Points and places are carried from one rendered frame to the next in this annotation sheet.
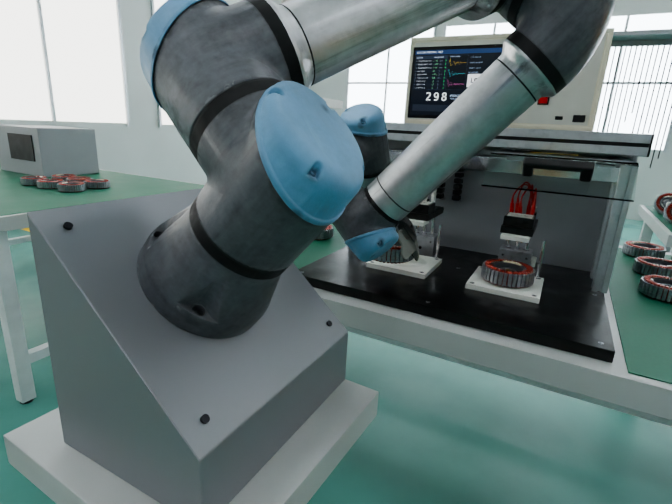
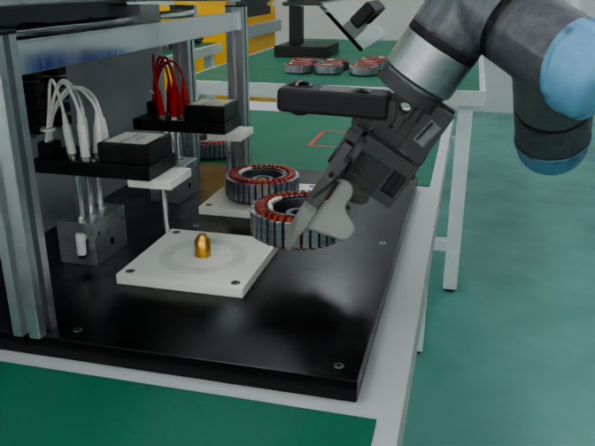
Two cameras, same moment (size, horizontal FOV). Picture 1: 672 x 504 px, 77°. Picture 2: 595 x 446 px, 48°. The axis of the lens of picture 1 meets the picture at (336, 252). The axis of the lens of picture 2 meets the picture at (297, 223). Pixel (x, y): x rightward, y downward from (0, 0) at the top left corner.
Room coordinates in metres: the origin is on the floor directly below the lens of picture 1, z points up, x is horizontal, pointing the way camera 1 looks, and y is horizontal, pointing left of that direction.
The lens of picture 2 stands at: (1.08, 0.56, 1.09)
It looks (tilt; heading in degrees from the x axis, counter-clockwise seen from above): 20 degrees down; 257
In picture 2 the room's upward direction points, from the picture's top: straight up
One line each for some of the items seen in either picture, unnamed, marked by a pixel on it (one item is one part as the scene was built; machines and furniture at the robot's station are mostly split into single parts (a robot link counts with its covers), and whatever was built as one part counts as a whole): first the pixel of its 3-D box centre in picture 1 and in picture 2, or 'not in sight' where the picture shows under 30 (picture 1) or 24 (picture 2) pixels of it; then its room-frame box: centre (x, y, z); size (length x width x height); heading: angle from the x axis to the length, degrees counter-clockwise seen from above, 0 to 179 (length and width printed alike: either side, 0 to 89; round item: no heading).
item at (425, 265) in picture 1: (404, 262); (203, 259); (1.02, -0.18, 0.78); 0.15 x 0.15 x 0.01; 62
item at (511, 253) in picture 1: (514, 258); (174, 179); (1.03, -0.46, 0.80); 0.07 x 0.05 x 0.06; 62
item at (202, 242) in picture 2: not in sight; (202, 244); (1.02, -0.18, 0.80); 0.02 x 0.02 x 0.03
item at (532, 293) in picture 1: (505, 282); (262, 198); (0.91, -0.39, 0.78); 0.15 x 0.15 x 0.01; 62
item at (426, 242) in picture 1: (423, 242); (93, 232); (1.15, -0.24, 0.80); 0.07 x 0.05 x 0.06; 62
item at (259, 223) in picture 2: (389, 249); (299, 218); (0.91, -0.12, 0.84); 0.11 x 0.11 x 0.04
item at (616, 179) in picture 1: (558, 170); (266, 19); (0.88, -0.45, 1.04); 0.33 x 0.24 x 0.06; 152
